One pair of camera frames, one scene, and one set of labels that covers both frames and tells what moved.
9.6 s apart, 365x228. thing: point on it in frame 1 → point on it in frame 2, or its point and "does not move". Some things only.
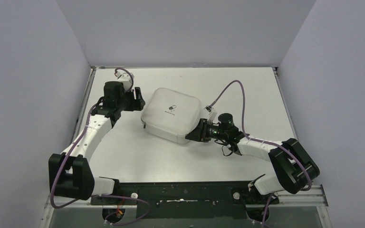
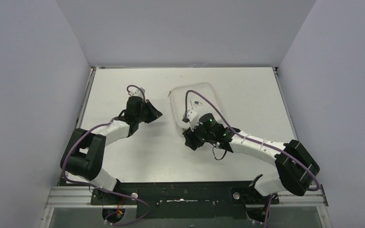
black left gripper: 135,100 → 148,111
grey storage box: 170,114 → 195,102
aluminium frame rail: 314,196 does not move
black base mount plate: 222,200 does not move
